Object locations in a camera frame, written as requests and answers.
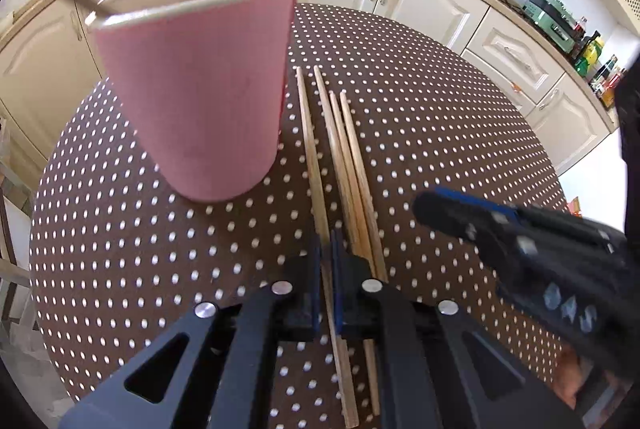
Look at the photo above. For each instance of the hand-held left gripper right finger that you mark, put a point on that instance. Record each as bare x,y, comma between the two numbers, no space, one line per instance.
337,279

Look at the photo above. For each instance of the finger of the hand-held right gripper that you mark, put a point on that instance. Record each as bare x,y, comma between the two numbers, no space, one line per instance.
442,221
475,201

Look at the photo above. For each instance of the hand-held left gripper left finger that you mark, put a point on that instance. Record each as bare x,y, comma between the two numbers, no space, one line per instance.
315,279

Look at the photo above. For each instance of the pink paper cup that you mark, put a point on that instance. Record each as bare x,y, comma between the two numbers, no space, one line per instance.
200,99

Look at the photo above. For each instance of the person's right hand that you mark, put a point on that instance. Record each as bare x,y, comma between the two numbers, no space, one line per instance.
572,381

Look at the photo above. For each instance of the row of condiment bottles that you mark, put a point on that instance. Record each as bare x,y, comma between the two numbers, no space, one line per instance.
600,69

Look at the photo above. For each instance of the beige kitchen countertop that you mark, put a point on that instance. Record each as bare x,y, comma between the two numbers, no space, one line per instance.
550,50

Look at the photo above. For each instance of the green countertop appliance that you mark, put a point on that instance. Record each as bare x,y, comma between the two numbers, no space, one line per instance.
550,16

